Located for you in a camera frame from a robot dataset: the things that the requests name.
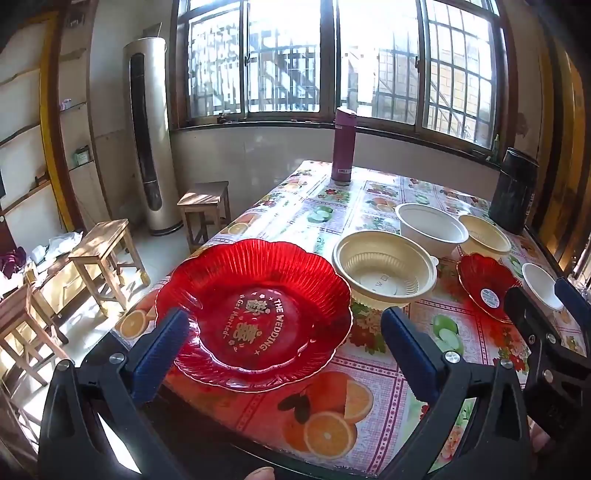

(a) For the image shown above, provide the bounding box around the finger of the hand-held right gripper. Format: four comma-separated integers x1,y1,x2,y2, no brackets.
503,286,591,398
554,277,591,324

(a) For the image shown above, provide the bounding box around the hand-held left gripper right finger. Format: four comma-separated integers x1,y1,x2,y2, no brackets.
381,307,532,480

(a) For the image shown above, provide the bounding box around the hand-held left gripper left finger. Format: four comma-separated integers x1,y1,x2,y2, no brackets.
39,307,190,480

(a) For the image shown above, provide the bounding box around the white shallow paper bowl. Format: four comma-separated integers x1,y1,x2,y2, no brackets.
522,262,565,311

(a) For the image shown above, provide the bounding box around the small red scalloped plate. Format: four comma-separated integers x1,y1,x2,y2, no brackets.
456,253,522,323

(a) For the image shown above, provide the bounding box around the beige ribbed plastic bowl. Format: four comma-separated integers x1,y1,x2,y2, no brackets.
332,231,438,311

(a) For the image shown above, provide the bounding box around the large red scalloped plate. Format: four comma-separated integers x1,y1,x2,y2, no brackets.
154,239,354,393

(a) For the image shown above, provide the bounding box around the person's right hand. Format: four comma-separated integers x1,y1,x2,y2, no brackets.
530,421,553,459

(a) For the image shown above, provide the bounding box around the small beige plastic bowl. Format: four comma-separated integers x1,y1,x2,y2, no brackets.
458,214,512,260

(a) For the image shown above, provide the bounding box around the black cylindrical canister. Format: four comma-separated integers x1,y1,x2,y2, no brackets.
488,148,540,236

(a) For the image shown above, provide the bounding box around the white deep plastic bowl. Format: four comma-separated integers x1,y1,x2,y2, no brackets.
394,203,469,258

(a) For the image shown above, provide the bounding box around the small wooden stool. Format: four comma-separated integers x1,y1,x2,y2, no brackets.
177,181,232,254
0,282,70,388
68,219,151,311

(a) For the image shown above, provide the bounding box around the low wooden table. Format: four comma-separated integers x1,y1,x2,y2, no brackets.
23,253,93,324

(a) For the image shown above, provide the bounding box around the white plastic bag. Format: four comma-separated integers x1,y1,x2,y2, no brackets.
30,231,85,274

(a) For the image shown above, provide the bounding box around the dark red cloth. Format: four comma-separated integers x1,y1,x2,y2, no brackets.
0,247,28,280

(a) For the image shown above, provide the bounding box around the tower air conditioner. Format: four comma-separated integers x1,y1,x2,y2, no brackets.
122,37,184,237

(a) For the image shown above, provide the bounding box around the purple thermos bottle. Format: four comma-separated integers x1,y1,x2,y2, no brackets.
330,106,355,183

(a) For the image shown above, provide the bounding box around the barred window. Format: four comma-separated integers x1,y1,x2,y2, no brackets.
170,0,509,153

